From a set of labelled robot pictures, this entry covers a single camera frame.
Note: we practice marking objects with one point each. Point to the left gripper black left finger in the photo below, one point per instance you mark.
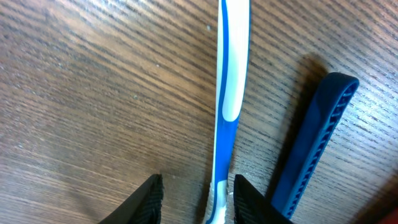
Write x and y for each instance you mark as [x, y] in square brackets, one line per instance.
[143, 206]

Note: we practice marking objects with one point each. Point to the blue white toothbrush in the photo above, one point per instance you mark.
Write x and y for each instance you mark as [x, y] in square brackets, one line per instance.
[233, 41]

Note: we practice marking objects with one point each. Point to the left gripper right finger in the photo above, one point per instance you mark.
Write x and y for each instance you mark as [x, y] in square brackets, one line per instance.
[251, 207]

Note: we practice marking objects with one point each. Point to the blue disposable razor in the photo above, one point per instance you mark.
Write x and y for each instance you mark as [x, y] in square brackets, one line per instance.
[324, 113]

